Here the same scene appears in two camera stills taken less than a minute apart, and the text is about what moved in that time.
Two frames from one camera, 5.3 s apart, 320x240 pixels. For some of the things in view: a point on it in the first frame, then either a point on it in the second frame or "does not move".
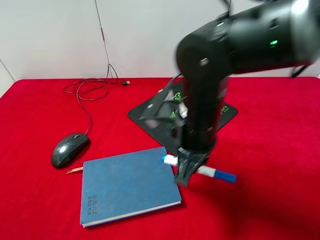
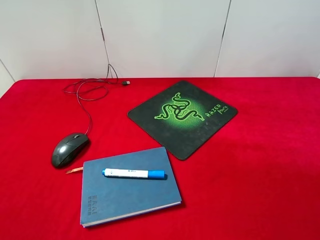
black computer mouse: x=67 y=148 does not move
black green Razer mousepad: x=160 y=115 does not move
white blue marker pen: x=172 y=160 -> x=153 y=174
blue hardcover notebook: x=122 y=186 does not move
